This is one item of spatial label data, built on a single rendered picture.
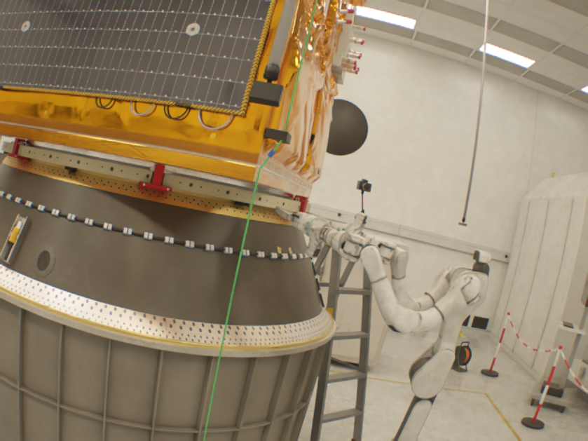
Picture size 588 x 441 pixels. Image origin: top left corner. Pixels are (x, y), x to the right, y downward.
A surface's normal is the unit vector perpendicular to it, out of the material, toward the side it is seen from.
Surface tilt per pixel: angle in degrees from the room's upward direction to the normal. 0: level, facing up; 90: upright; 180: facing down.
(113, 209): 62
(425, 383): 89
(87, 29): 90
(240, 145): 94
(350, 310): 90
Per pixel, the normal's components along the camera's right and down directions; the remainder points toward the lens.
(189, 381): 0.47, 0.15
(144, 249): 0.38, -0.35
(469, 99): -0.11, 0.03
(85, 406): 0.16, 0.09
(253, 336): 0.61, -0.58
